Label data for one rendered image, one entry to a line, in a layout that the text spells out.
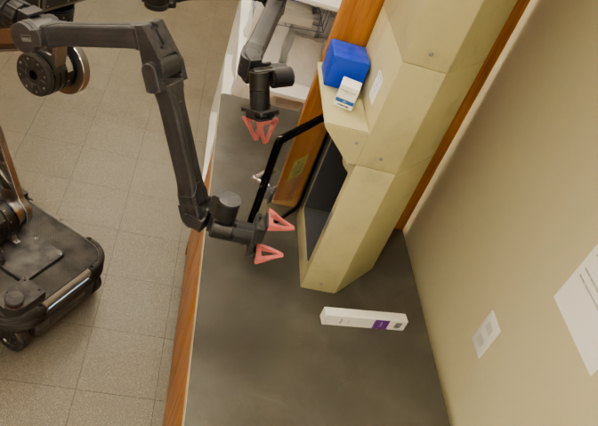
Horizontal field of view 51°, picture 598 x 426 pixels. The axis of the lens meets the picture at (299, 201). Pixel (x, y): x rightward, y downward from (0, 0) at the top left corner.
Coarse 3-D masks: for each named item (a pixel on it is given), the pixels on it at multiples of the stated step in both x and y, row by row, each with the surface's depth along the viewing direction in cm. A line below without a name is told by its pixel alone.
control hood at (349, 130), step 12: (324, 84) 166; (324, 96) 161; (360, 96) 168; (324, 108) 157; (336, 108) 158; (360, 108) 162; (324, 120) 153; (336, 120) 154; (348, 120) 155; (360, 120) 157; (336, 132) 153; (348, 132) 153; (360, 132) 154; (336, 144) 155; (348, 144) 156; (360, 144) 156; (348, 156) 158
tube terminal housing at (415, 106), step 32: (384, 32) 159; (384, 64) 154; (480, 64) 157; (384, 96) 149; (416, 96) 148; (448, 96) 155; (384, 128) 153; (416, 128) 153; (384, 160) 159; (416, 160) 168; (352, 192) 165; (384, 192) 166; (352, 224) 173; (384, 224) 183; (320, 256) 180; (352, 256) 181; (320, 288) 189
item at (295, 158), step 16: (320, 128) 182; (288, 144) 170; (304, 144) 179; (320, 144) 190; (288, 160) 177; (304, 160) 187; (272, 176) 174; (288, 176) 184; (304, 176) 195; (288, 192) 192; (272, 208) 189; (288, 208) 201
